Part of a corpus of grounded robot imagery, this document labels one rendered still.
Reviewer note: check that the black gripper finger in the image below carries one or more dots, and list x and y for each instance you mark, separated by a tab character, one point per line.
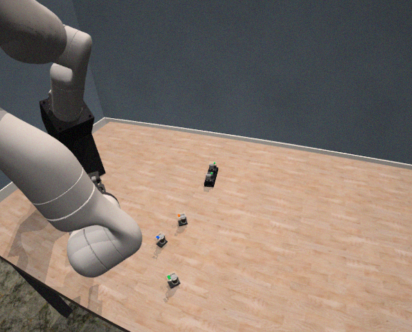
94	176

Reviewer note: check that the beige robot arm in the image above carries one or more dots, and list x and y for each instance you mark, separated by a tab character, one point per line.
45	170

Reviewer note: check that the black rack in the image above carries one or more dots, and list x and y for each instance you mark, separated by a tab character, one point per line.
209	183

